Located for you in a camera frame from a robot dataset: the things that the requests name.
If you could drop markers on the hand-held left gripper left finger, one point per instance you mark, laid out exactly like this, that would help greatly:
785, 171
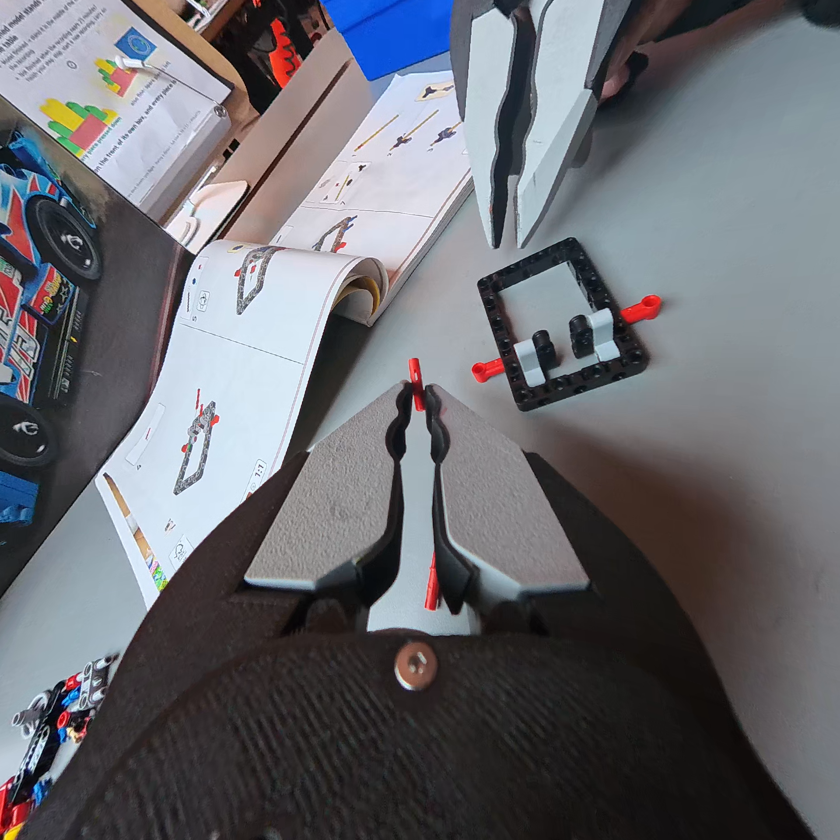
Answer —
334, 512

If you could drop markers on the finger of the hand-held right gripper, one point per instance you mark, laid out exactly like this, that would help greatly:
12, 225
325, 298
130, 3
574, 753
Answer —
561, 79
489, 79

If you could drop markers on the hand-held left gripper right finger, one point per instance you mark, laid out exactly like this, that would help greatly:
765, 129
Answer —
499, 518

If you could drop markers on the red lego pin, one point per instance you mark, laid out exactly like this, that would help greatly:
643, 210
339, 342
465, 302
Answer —
431, 587
416, 377

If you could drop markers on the black lego frame assembly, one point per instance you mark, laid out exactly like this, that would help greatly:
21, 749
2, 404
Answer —
535, 354

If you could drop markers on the pile of lego pieces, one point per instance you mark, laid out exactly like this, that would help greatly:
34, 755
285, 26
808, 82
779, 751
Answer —
46, 722

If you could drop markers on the person's right forearm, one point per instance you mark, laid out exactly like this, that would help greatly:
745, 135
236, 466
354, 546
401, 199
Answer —
754, 8

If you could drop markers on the lego instruction booklet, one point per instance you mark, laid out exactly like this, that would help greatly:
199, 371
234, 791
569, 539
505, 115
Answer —
249, 394

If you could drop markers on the race car lego box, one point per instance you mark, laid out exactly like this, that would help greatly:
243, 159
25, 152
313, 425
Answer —
131, 295

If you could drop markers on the person's right hand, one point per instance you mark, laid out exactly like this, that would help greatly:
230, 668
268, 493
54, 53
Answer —
633, 26

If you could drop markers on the blue plastic bin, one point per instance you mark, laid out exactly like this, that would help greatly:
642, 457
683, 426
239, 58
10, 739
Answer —
394, 33

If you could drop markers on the grey slotted table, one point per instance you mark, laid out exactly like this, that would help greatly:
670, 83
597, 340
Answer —
308, 111

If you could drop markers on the orange black item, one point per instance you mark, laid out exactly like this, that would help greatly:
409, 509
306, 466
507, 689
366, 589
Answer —
285, 52

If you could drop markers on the white rounded stand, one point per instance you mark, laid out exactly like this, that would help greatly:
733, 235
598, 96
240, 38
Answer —
216, 197

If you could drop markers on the printed sign in clear holder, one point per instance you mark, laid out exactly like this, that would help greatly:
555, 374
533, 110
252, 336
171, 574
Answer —
98, 85

